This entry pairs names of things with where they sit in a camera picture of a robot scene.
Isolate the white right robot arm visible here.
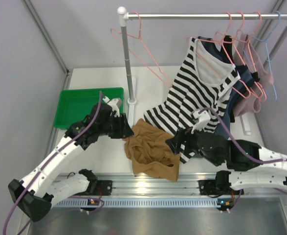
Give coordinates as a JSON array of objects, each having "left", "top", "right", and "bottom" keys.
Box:
[{"left": 165, "top": 130, "right": 287, "bottom": 196}]

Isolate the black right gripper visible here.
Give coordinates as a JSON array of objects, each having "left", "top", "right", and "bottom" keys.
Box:
[{"left": 165, "top": 121, "right": 221, "bottom": 166}]

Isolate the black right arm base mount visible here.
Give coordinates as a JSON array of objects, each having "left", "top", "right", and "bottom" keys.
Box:
[{"left": 198, "top": 180, "right": 231, "bottom": 198}]

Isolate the green plastic tray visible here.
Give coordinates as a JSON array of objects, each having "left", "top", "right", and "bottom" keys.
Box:
[{"left": 54, "top": 87, "right": 124, "bottom": 130}]

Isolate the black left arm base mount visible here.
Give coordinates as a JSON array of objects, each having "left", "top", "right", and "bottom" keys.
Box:
[{"left": 75, "top": 180, "right": 113, "bottom": 196}]

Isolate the dusty pink tank top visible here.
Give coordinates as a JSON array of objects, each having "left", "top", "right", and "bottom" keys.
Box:
[{"left": 232, "top": 33, "right": 274, "bottom": 117}]

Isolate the navy blue tank top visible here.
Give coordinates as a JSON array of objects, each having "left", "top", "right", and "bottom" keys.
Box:
[{"left": 201, "top": 41, "right": 254, "bottom": 140}]

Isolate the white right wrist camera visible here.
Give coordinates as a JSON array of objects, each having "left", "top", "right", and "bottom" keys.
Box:
[{"left": 191, "top": 110, "right": 210, "bottom": 134}]

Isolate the metal clothes rack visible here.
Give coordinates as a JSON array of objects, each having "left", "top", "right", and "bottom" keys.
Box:
[{"left": 117, "top": 6, "right": 287, "bottom": 126}]

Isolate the pink hanger with striped top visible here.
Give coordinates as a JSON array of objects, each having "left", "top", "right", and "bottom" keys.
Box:
[{"left": 186, "top": 11, "right": 252, "bottom": 99}]

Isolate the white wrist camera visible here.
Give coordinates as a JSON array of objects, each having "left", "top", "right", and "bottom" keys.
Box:
[
  {"left": 191, "top": 110, "right": 210, "bottom": 134},
  {"left": 102, "top": 96, "right": 123, "bottom": 117}
]

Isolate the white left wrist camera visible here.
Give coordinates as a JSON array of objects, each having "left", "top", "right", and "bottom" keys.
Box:
[{"left": 102, "top": 96, "right": 123, "bottom": 117}]

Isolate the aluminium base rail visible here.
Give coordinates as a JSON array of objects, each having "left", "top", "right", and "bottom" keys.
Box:
[{"left": 25, "top": 172, "right": 287, "bottom": 209}]

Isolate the light blue wire hanger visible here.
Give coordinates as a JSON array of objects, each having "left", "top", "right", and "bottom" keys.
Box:
[{"left": 242, "top": 12, "right": 277, "bottom": 106}]

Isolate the pink hanger with navy top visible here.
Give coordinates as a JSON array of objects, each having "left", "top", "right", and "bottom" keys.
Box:
[{"left": 215, "top": 12, "right": 260, "bottom": 99}]

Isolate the tan tank top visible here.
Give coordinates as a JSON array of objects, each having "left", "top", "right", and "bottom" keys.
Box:
[{"left": 124, "top": 119, "right": 180, "bottom": 182}]

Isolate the black white striped tank top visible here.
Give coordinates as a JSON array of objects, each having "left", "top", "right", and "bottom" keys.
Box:
[{"left": 144, "top": 37, "right": 241, "bottom": 135}]

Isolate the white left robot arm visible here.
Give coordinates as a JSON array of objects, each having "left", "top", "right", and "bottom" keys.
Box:
[{"left": 8, "top": 98, "right": 134, "bottom": 222}]

